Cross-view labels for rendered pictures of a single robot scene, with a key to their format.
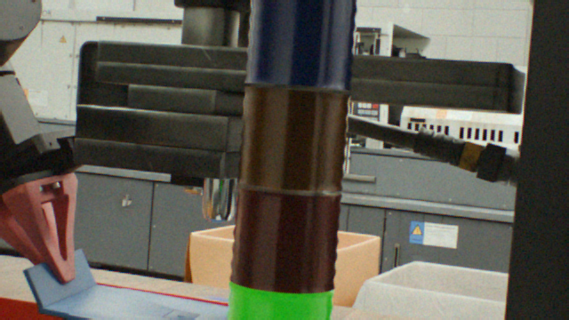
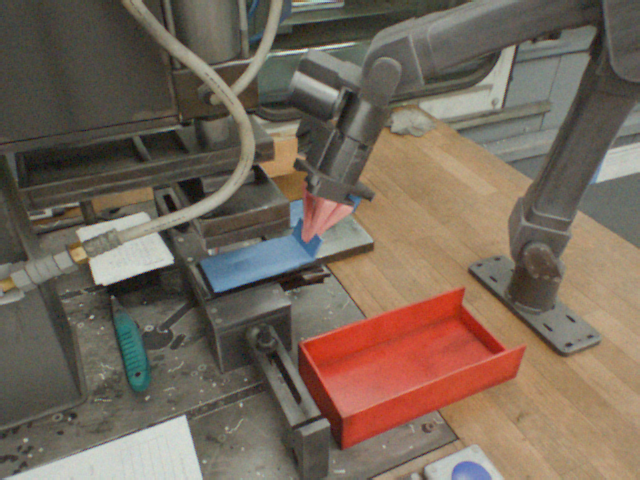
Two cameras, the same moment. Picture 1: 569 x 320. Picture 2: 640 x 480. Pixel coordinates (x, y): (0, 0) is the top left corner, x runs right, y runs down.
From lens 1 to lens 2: 1.19 m
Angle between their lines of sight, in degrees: 122
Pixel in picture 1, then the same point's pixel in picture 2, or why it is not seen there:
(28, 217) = (305, 197)
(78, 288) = (305, 248)
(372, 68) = (95, 145)
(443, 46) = not seen: outside the picture
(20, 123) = (314, 153)
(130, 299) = (279, 260)
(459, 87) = (47, 160)
